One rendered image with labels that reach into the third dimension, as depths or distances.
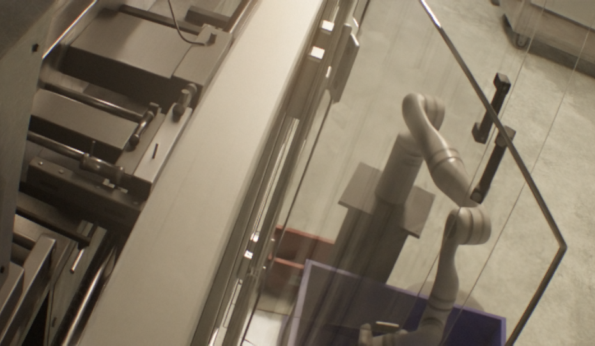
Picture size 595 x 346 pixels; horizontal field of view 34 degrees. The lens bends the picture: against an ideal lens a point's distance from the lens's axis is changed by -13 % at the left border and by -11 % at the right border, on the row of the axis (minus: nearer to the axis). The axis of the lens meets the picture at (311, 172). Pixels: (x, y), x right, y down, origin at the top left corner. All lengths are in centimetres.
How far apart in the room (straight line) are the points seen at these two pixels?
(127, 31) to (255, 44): 161
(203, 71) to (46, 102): 36
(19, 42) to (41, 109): 117
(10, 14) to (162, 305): 42
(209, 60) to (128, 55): 17
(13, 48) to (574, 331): 329
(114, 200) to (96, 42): 51
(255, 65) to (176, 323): 23
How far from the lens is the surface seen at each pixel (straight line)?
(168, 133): 189
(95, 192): 174
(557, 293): 400
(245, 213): 95
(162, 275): 42
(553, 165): 492
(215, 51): 218
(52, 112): 192
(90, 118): 193
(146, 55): 214
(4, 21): 77
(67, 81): 222
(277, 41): 63
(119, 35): 220
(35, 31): 79
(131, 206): 174
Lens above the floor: 204
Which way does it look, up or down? 30 degrees down
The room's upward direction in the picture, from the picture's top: 21 degrees clockwise
